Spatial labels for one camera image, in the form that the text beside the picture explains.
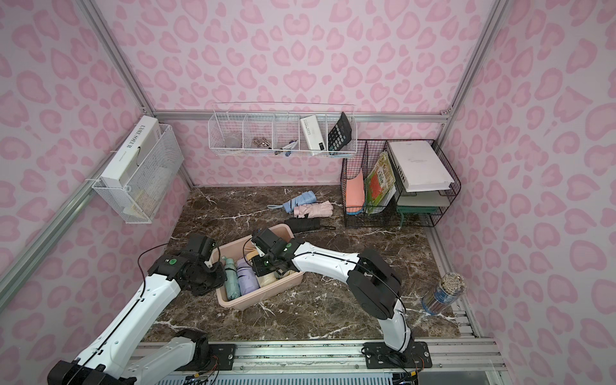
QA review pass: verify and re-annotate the white mesh side basket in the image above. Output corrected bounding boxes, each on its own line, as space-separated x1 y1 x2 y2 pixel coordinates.
93 124 184 224

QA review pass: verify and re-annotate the small white box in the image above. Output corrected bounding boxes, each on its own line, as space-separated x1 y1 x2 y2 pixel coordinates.
299 115 326 154

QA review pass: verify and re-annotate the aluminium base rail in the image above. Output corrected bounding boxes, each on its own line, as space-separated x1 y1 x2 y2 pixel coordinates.
95 338 511 385

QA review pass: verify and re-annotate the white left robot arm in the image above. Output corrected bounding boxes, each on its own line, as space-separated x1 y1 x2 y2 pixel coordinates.
47 234 226 384

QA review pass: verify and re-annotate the black wire desk organizer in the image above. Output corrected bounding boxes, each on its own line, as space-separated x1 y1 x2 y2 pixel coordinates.
340 139 461 228

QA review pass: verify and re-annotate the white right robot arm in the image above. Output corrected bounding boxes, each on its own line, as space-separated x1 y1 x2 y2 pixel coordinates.
251 229 432 375

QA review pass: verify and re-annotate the black calculator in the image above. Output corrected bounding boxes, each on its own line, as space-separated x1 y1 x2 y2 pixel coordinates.
327 112 352 152

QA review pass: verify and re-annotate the green red book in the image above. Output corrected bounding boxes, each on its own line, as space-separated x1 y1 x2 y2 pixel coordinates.
364 151 396 215

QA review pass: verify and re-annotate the pink umbrella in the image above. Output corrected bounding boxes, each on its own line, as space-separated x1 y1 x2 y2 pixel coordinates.
293 201 334 219

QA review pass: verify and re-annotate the light blue umbrella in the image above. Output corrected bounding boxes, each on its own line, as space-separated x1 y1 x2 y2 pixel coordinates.
267 191 317 213

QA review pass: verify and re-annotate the white long box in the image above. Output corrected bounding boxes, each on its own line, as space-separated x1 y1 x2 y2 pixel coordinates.
100 116 163 189

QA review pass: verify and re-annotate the lavender purple umbrella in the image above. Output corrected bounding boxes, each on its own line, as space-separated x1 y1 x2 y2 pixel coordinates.
236 259 260 296

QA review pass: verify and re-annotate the white wire wall basket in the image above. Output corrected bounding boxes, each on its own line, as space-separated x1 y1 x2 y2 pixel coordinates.
208 102 359 158

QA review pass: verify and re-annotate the pink folder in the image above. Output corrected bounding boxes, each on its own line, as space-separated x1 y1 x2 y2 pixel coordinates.
344 170 365 216

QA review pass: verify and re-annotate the pink plastic storage box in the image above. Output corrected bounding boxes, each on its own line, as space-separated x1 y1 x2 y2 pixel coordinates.
210 236 304 311

